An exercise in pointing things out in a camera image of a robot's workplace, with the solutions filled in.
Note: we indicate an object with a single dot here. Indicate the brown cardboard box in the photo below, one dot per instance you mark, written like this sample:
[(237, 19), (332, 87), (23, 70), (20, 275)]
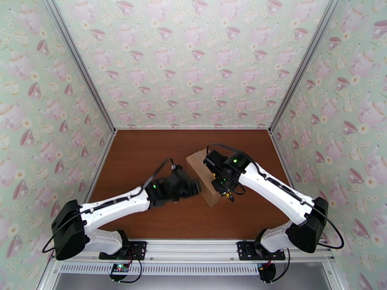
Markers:
[(196, 160)]

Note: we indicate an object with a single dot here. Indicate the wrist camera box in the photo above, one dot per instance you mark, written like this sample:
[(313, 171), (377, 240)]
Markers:
[(177, 171), (214, 159)]

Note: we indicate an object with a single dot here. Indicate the aluminium frame post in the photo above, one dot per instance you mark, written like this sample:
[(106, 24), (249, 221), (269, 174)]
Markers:
[(305, 62), (78, 62)]

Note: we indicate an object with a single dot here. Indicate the small green circuit board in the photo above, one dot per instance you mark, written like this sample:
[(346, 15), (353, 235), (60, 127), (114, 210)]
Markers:
[(120, 269)]

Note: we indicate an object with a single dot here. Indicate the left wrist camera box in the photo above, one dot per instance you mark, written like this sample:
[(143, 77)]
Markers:
[(177, 171)]

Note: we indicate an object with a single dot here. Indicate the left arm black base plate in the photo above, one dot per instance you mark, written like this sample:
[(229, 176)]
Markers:
[(139, 248)]

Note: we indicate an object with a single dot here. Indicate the wide aluminium base rail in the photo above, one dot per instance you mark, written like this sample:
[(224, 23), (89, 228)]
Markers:
[(193, 250)]

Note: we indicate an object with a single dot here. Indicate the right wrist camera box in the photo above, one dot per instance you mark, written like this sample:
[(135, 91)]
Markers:
[(214, 159)]

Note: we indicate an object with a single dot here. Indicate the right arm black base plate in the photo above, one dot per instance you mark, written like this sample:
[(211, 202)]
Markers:
[(246, 250)]

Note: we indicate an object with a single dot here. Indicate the yellow black utility knife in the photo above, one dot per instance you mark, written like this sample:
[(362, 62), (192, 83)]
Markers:
[(226, 194)]

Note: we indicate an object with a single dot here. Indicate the black round bracket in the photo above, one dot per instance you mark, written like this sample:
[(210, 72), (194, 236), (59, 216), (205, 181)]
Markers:
[(267, 272)]

